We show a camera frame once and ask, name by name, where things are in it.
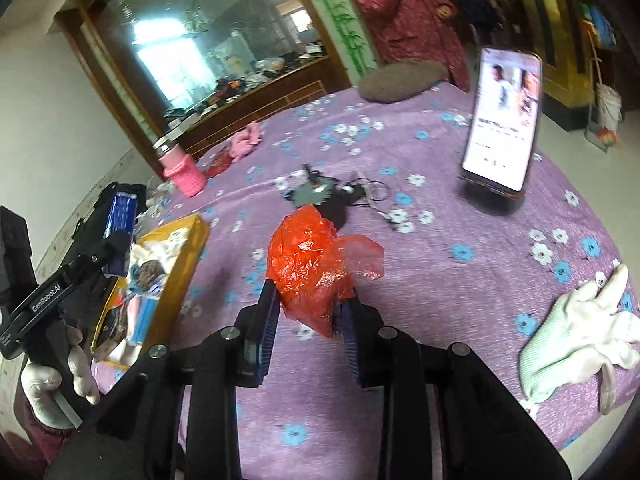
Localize yellow cardboard box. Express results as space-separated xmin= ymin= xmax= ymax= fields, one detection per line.
xmin=90 ymin=212 xmax=211 ymax=371

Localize dark brown knitted piece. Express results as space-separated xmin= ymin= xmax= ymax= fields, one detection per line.
xmin=135 ymin=260 xmax=168 ymax=291

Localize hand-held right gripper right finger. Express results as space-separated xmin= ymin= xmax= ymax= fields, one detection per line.
xmin=336 ymin=296 xmax=573 ymax=480

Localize white fabric glove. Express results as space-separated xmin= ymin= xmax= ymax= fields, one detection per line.
xmin=595 ymin=310 xmax=640 ymax=416
xmin=517 ymin=262 xmax=631 ymax=406

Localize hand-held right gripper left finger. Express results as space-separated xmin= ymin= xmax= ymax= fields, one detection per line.
xmin=42 ymin=277 xmax=282 ymax=480

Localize clear plastic bags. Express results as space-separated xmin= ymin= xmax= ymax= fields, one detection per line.
xmin=145 ymin=180 xmax=173 ymax=216

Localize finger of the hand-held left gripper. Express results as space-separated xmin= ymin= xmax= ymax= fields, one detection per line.
xmin=102 ymin=192 xmax=139 ymax=278

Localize person's left forearm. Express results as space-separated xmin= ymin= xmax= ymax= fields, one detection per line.
xmin=15 ymin=400 xmax=81 ymax=463

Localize clutter on headboard shelf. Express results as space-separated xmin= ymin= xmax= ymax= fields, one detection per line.
xmin=162 ymin=42 xmax=328 ymax=121

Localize round metal motor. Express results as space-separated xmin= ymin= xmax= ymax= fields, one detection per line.
xmin=280 ymin=165 xmax=351 ymax=211

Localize person's left hand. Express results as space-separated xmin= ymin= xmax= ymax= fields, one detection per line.
xmin=20 ymin=322 xmax=101 ymax=431

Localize bottle with pink knitted sleeve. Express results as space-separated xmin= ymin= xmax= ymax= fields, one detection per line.
xmin=152 ymin=139 xmax=206 ymax=197

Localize pink fluffy cloth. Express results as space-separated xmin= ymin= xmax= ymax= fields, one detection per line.
xmin=227 ymin=121 xmax=263 ymax=161

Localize black cable bundle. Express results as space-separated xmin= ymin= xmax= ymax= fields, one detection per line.
xmin=345 ymin=170 xmax=416 ymax=231

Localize white cloth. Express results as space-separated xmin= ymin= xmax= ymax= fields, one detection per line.
xmin=142 ymin=227 xmax=193 ymax=261

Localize red packet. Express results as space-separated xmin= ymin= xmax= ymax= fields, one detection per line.
xmin=205 ymin=150 xmax=233 ymax=178

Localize blue knitted piece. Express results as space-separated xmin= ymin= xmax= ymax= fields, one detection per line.
xmin=127 ymin=265 xmax=166 ymax=346

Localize blue hanging cloth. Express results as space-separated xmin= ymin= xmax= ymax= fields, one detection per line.
xmin=580 ymin=5 xmax=618 ymax=51

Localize black bag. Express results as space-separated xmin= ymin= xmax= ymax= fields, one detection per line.
xmin=70 ymin=181 xmax=151 ymax=261

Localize green red duster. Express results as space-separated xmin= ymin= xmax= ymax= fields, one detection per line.
xmin=585 ymin=125 xmax=618 ymax=153

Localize wood framed mirror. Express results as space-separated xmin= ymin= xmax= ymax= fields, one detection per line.
xmin=52 ymin=0 xmax=381 ymax=161

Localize purple floral bedsheet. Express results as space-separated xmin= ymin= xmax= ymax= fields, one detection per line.
xmin=92 ymin=77 xmax=640 ymax=480

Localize smartphone with lit screen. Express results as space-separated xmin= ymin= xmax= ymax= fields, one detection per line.
xmin=460 ymin=47 xmax=543 ymax=198

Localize red plastic bag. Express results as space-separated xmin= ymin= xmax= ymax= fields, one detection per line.
xmin=266 ymin=204 xmax=386 ymax=340

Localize golden door frame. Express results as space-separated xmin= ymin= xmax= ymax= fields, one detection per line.
xmin=505 ymin=0 xmax=601 ymax=133

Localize wooden headboard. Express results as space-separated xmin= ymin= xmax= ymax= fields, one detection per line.
xmin=177 ymin=80 xmax=326 ymax=161

